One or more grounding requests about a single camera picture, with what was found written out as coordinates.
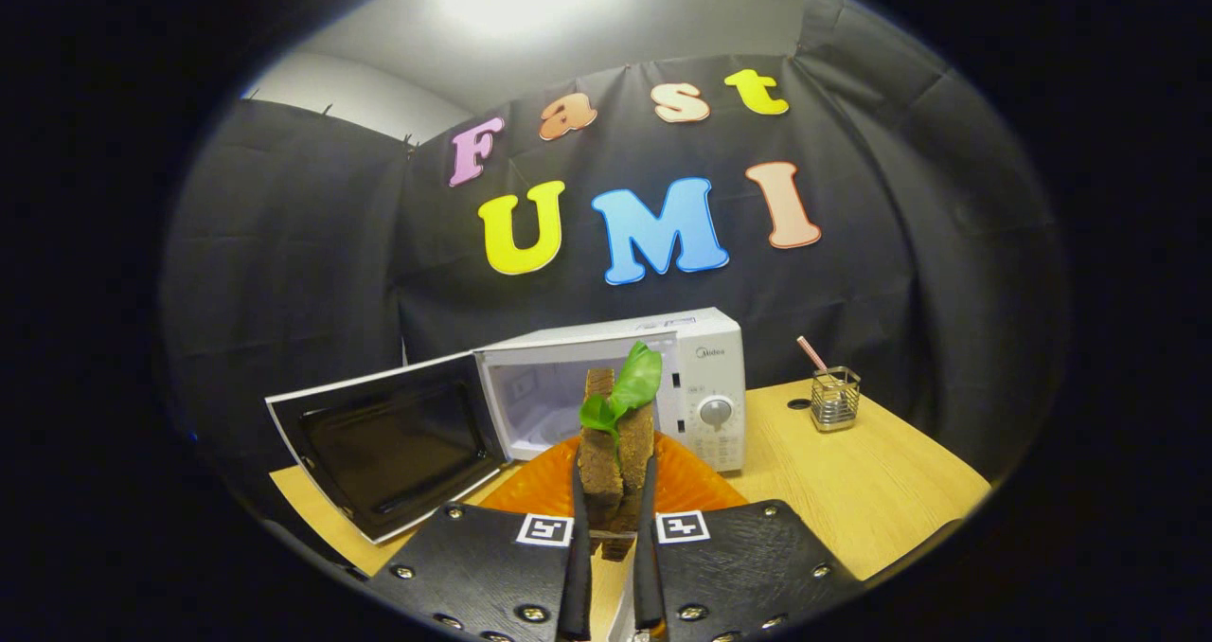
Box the white microwave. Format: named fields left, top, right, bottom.
left=265, top=307, right=747, bottom=544

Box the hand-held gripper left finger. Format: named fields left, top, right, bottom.
left=365, top=434, right=593, bottom=642

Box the brown bread sandwich with lettuce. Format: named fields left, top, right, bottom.
left=576, top=341, right=664, bottom=562

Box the black backdrop cloth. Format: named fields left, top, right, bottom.
left=159, top=0, right=1071, bottom=491

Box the metal mesh holder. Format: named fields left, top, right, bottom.
left=811, top=366, right=862, bottom=433

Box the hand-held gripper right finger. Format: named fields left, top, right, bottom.
left=633, top=431, right=864, bottom=642

